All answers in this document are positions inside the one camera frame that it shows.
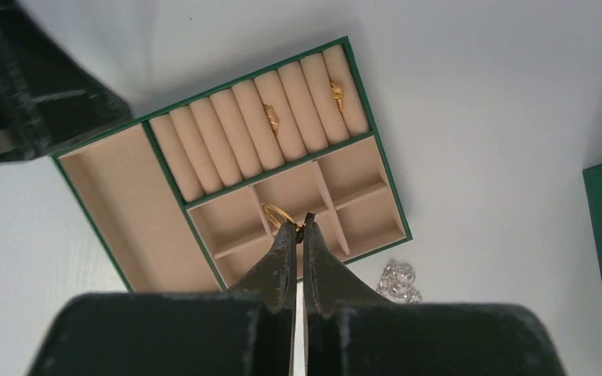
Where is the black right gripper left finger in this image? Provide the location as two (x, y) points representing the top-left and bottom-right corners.
(29, 222), (296, 375)

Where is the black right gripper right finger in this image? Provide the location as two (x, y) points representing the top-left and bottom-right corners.
(303, 213), (565, 375)

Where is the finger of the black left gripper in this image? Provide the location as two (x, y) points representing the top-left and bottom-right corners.
(0, 1), (132, 164)

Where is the silver crystal necklace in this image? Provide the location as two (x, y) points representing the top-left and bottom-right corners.
(375, 259), (423, 306)

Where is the green jewelry tray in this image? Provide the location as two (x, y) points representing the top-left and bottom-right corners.
(53, 37), (412, 292)

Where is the gold ring with square top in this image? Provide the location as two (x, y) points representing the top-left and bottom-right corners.
(329, 81), (345, 113)

